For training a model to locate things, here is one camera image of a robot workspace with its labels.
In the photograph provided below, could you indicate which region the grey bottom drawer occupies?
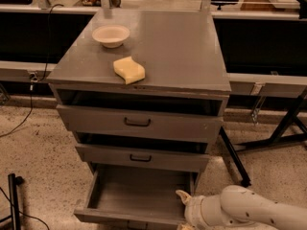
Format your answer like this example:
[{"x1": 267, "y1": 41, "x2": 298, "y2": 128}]
[{"x1": 74, "y1": 165, "x2": 197, "y2": 230}]

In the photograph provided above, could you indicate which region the grey drawer cabinet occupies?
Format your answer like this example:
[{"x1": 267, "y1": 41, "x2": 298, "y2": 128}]
[{"x1": 46, "y1": 9, "x2": 232, "y2": 190}]

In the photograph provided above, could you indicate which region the metal bracket right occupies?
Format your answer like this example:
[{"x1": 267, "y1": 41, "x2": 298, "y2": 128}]
[{"x1": 250, "y1": 82, "x2": 266, "y2": 125}]

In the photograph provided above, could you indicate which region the black floor cable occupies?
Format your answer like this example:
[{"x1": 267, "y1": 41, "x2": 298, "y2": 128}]
[{"x1": 0, "y1": 187, "x2": 51, "y2": 230}]

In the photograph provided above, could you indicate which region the grey middle drawer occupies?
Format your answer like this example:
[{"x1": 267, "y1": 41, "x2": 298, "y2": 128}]
[{"x1": 76, "y1": 144, "x2": 209, "y2": 173}]

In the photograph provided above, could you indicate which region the black metal stand right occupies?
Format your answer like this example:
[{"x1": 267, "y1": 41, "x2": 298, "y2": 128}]
[{"x1": 219, "y1": 87, "x2": 307, "y2": 187}]

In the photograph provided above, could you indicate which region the grey top drawer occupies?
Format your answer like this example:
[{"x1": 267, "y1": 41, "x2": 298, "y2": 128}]
[{"x1": 57, "y1": 104, "x2": 223, "y2": 143}]

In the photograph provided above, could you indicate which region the grey drawer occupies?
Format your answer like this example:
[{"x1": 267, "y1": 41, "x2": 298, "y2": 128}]
[
  {"x1": 76, "y1": 144, "x2": 209, "y2": 173},
  {"x1": 74, "y1": 165, "x2": 197, "y2": 230},
  {"x1": 57, "y1": 104, "x2": 223, "y2": 143}
]

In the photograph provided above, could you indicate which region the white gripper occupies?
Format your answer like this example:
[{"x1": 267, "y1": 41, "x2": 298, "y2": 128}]
[{"x1": 176, "y1": 190, "x2": 207, "y2": 230}]

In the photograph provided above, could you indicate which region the black stand left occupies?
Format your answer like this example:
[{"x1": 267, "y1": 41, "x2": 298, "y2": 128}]
[{"x1": 0, "y1": 173, "x2": 21, "y2": 230}]

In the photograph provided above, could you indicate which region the yellow sponge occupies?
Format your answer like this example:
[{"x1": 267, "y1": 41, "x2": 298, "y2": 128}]
[{"x1": 113, "y1": 57, "x2": 145, "y2": 84}]

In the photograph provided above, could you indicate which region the white bowl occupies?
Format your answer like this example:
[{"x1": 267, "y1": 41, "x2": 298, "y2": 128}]
[{"x1": 92, "y1": 25, "x2": 130, "y2": 49}]

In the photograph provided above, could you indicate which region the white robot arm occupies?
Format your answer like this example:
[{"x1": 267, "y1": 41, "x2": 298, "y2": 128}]
[{"x1": 176, "y1": 185, "x2": 307, "y2": 230}]

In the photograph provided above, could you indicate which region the wooden box background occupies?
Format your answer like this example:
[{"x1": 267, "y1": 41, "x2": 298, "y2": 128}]
[{"x1": 240, "y1": 0, "x2": 300, "y2": 12}]

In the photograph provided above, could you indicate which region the black cable left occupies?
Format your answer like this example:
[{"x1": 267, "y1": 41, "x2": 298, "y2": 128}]
[{"x1": 0, "y1": 3, "x2": 65, "y2": 139}]

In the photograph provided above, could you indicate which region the grey bench rail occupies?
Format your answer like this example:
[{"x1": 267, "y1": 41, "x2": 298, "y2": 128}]
[{"x1": 1, "y1": 8, "x2": 307, "y2": 97}]

